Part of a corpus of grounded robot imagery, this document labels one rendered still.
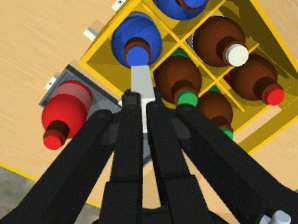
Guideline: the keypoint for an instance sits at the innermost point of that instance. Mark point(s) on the brown bottle with red cap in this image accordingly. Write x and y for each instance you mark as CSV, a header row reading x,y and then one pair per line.
x,y
255,80

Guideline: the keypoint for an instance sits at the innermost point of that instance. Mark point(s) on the brown bottle with white cap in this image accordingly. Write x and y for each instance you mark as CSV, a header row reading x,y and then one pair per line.
x,y
215,43

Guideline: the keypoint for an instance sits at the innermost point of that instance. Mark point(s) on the blue bottle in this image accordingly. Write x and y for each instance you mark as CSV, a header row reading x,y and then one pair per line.
x,y
136,35
181,10

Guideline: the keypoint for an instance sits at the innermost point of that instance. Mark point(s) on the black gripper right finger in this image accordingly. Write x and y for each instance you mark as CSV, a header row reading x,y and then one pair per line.
x,y
245,187

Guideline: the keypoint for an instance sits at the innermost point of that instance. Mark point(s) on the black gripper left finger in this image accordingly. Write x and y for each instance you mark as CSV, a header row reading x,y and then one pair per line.
x,y
61,192

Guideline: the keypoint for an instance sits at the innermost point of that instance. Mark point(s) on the grey flat tray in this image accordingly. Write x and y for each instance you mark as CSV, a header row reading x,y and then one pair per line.
x,y
103,101

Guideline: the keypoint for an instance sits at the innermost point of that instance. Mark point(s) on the brown bottle with green cap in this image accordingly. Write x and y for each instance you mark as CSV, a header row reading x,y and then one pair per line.
x,y
214,105
178,78

